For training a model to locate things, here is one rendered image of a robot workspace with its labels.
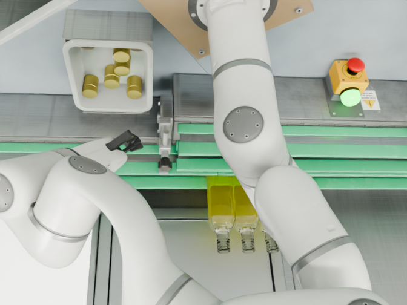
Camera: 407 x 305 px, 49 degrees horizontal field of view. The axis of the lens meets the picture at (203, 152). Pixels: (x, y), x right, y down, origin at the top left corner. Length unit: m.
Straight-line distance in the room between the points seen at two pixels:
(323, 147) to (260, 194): 0.48
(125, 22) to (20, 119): 0.38
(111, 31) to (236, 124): 0.39
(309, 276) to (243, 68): 0.31
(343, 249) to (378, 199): 0.86
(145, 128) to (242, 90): 0.49
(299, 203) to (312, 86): 0.60
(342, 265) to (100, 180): 0.30
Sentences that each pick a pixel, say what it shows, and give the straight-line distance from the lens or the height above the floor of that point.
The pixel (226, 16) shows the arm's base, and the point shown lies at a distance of 0.74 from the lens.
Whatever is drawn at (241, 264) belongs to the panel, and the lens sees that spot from 1.18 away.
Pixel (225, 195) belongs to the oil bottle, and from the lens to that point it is 1.06.
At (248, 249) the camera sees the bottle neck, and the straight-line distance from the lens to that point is 1.04.
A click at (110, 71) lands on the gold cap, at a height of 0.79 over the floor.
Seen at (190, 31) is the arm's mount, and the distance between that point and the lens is 0.86.
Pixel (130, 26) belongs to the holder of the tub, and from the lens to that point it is 0.93.
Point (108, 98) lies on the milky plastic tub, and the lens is 1.07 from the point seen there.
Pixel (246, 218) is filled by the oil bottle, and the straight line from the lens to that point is 1.05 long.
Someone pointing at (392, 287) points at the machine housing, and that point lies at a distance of 1.33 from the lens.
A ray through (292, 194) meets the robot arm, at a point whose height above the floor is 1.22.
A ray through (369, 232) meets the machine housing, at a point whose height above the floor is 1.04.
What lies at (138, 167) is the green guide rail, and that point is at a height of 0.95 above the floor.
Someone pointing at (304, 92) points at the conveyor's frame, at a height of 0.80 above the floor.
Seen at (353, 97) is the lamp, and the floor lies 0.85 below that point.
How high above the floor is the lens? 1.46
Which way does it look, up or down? 30 degrees down
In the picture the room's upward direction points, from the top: 177 degrees clockwise
